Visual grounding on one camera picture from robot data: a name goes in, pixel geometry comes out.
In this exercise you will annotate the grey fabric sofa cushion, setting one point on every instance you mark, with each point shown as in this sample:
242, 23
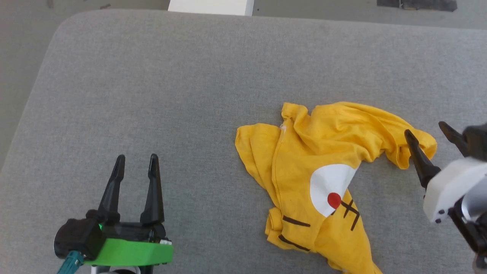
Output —
190, 95

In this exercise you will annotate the white rectangular box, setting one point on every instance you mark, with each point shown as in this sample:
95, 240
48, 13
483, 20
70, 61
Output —
211, 7

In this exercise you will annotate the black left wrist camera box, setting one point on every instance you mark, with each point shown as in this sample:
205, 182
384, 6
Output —
78, 238

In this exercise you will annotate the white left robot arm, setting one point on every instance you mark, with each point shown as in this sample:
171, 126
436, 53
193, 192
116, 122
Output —
114, 271

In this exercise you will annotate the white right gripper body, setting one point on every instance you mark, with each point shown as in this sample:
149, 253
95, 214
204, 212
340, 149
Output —
452, 186

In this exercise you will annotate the yellow t-shirt with print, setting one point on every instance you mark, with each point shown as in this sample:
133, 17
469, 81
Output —
323, 171

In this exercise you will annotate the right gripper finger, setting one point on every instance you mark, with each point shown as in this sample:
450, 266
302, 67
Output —
420, 160
454, 139

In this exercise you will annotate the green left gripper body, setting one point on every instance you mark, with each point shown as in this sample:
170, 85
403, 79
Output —
129, 251

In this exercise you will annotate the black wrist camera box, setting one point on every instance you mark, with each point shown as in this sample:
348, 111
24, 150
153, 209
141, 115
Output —
475, 140
78, 238

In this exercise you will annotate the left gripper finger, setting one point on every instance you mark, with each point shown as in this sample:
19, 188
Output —
112, 190
154, 190

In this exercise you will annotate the black floor base plate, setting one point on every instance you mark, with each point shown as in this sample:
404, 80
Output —
416, 4

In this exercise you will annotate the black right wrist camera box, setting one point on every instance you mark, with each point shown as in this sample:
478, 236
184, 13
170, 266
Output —
475, 140

